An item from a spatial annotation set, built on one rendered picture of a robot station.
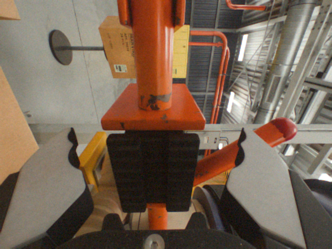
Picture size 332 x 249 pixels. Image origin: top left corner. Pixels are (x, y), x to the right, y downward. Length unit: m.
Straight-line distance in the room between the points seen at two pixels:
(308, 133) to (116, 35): 2.10
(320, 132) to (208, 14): 10.00
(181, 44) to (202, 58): 3.77
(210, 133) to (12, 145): 1.14
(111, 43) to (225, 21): 10.02
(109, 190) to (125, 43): 1.75
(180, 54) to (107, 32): 5.79
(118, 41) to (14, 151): 1.59
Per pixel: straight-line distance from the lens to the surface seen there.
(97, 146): 0.29
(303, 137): 1.83
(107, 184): 0.20
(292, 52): 5.81
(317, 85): 2.27
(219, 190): 0.30
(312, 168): 2.39
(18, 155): 0.46
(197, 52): 10.88
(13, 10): 1.16
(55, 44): 2.30
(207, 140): 1.29
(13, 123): 0.45
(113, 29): 1.84
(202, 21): 11.05
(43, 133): 1.60
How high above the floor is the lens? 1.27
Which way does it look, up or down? 2 degrees up
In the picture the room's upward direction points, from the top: 90 degrees clockwise
